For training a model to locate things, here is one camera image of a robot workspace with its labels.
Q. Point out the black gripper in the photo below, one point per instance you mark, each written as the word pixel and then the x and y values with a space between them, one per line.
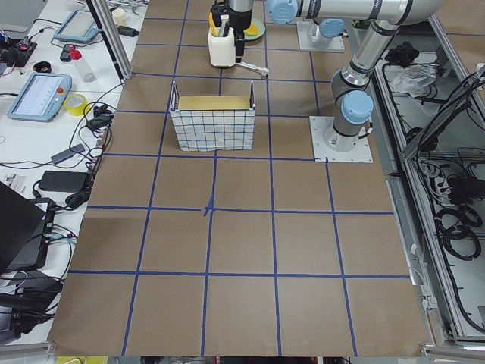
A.
pixel 240 23

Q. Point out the white two-slot toaster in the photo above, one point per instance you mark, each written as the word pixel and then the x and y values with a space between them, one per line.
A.
pixel 222 52

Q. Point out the toast slice in toaster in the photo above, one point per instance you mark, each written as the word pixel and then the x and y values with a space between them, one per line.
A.
pixel 214 25

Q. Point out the toast slice on plate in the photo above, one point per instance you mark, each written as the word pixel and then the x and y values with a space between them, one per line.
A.
pixel 251 31

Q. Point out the light green plate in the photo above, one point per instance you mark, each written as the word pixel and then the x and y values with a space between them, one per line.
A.
pixel 261 30

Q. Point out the light wooden board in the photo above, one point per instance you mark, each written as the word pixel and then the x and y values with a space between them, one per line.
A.
pixel 213 103

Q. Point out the paper cup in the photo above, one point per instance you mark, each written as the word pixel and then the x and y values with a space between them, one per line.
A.
pixel 120 17

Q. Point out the clear bottle red cap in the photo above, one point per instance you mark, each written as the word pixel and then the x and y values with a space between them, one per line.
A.
pixel 82 66

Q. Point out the far teach pendant tablet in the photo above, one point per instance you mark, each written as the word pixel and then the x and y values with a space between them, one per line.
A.
pixel 79 27

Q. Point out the teach pendant tablet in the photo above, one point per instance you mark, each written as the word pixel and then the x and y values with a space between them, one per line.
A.
pixel 79 27
pixel 41 97

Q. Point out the yellow tape roll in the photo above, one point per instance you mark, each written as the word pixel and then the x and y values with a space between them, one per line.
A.
pixel 77 105

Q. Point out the crumpled white cloth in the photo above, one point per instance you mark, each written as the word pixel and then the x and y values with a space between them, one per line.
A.
pixel 414 80

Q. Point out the near teach pendant tablet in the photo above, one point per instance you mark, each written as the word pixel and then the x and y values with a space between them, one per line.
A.
pixel 41 97

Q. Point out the black power adapter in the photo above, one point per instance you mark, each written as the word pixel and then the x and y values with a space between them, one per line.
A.
pixel 63 181

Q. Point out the black laptop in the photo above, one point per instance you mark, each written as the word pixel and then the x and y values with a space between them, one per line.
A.
pixel 25 226

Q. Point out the wire grid fabric basket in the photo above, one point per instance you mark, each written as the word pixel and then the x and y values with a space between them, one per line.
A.
pixel 206 131

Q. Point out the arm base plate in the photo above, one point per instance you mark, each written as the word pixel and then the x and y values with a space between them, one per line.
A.
pixel 329 146
pixel 323 37

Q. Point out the aluminium frame post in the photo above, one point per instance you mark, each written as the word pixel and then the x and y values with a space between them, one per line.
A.
pixel 106 25

